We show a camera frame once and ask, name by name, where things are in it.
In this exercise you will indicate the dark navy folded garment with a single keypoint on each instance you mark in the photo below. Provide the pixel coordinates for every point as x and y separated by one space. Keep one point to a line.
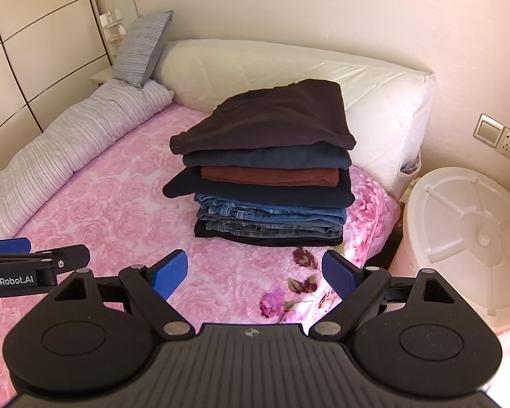
259 196

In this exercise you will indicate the maroon folded garment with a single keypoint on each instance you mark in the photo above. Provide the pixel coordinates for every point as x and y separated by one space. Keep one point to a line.
272 176

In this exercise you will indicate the striped grey bolster pillow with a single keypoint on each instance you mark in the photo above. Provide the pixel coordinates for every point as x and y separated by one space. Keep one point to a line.
68 136

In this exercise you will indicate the grey folded jeans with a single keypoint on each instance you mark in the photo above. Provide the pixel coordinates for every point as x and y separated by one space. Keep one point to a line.
238 226

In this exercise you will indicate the pink rose blanket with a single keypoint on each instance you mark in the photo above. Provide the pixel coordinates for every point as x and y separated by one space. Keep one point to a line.
123 204

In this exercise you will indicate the white bedside pocket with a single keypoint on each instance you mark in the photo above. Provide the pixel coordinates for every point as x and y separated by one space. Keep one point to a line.
410 176

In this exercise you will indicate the white plastic tub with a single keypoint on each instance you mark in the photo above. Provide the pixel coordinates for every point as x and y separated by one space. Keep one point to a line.
463 238

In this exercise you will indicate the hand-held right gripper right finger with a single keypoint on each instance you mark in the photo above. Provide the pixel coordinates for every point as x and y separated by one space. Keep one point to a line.
342 276

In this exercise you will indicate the black t-shirt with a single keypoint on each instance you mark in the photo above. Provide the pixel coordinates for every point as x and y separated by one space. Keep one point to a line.
272 114

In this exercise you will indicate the blue folded jeans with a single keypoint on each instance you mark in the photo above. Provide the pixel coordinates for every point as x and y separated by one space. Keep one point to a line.
255 211

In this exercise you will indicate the white nightstand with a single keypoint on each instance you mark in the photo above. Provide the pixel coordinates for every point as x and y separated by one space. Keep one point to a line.
102 78

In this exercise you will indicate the white quilted bolster cushion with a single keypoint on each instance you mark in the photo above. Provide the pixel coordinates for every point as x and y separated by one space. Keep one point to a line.
365 93

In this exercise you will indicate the beige wardrobe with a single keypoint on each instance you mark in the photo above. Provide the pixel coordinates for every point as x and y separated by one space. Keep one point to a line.
38 51

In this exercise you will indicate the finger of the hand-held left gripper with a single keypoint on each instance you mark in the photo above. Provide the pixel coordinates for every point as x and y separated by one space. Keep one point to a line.
63 259
8 245

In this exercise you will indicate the beige wall switch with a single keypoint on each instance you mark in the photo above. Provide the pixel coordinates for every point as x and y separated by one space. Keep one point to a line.
488 127

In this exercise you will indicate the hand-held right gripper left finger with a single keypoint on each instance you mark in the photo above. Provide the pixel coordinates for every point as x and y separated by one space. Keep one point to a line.
170 274

